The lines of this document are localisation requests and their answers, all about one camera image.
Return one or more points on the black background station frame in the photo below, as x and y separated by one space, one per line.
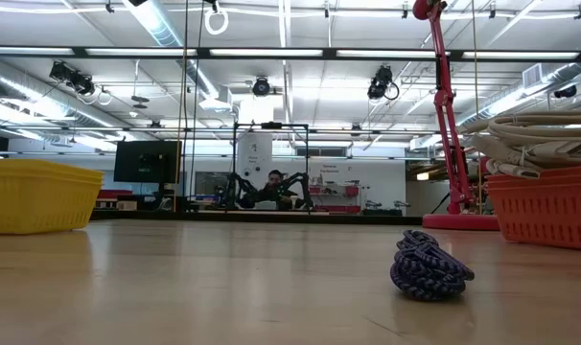
271 125

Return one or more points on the red storage shelf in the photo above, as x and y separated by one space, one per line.
350 191

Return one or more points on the black monitor screen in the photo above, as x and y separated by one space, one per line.
146 160

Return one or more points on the orange plastic basket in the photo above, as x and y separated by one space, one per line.
544 211

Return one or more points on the silver ventilation duct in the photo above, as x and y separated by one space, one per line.
559 76
161 29
12 84

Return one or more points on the red desk lamp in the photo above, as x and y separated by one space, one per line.
445 100

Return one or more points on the yellow plastic basket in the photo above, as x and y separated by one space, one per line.
36 201

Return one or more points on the black beam with light bars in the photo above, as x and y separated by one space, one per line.
271 52

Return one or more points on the black ceiling-mounted camera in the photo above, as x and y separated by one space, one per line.
261 87
565 91
72 79
380 81

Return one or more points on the person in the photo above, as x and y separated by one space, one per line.
273 184

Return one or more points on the black background robot arm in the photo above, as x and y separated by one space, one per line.
302 182
235 184

